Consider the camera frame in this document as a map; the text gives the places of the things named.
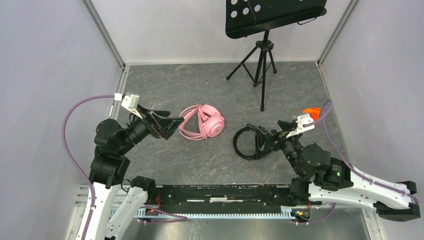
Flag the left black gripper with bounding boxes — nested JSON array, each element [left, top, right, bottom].
[[117, 102, 185, 154]]

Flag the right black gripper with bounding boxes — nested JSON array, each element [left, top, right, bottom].
[[253, 119, 305, 179]]

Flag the black headphones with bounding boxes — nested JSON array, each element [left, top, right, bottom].
[[232, 123, 268, 161]]

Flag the pink headphones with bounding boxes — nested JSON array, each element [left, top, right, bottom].
[[178, 104, 225, 141]]

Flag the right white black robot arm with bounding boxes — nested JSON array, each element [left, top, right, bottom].
[[255, 120, 421, 222]]

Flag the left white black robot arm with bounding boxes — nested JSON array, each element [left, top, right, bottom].
[[76, 105, 184, 240]]

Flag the orange plastic block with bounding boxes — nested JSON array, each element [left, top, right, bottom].
[[302, 107, 321, 121]]

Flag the black music stand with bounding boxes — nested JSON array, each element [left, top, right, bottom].
[[225, 0, 327, 111]]

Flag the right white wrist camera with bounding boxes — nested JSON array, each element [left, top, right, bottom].
[[286, 113, 315, 138]]

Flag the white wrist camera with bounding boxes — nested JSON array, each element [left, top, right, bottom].
[[114, 92, 144, 119], [286, 113, 315, 138]]

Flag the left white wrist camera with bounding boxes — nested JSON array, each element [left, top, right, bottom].
[[114, 92, 144, 119]]

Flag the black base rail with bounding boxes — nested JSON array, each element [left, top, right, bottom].
[[125, 183, 323, 215]]

